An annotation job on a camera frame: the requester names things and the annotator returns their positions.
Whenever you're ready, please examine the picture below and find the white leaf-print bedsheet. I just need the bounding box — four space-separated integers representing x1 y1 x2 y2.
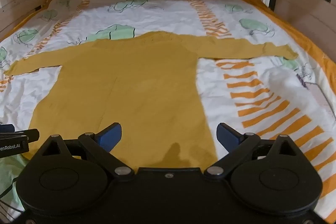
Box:
0 0 336 223

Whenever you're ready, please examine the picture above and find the mustard yellow long-sleeved shirt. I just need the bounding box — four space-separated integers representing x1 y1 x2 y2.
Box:
4 31 298 168

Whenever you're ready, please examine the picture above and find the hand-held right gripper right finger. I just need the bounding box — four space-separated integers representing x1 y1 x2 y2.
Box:
203 122 308 182

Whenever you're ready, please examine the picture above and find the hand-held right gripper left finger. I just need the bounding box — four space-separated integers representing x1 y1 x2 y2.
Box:
31 122 135 182

